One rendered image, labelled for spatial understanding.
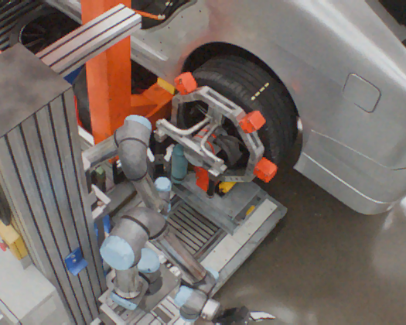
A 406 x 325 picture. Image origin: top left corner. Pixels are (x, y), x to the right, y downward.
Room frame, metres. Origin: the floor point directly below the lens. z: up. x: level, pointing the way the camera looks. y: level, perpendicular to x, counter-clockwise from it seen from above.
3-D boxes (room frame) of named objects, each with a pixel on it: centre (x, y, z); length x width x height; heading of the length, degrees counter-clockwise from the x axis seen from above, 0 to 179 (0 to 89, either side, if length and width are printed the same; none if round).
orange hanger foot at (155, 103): (2.06, 0.38, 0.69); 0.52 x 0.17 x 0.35; 149
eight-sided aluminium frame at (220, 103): (1.72, -0.01, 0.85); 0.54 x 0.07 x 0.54; 59
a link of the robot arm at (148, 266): (0.88, 0.19, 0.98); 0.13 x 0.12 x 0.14; 161
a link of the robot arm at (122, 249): (0.76, 0.23, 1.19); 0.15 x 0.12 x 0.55; 161
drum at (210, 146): (1.66, 0.03, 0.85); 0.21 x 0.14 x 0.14; 149
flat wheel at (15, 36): (2.73, 1.29, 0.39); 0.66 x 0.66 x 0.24
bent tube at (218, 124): (1.56, -0.03, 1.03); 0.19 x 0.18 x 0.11; 149
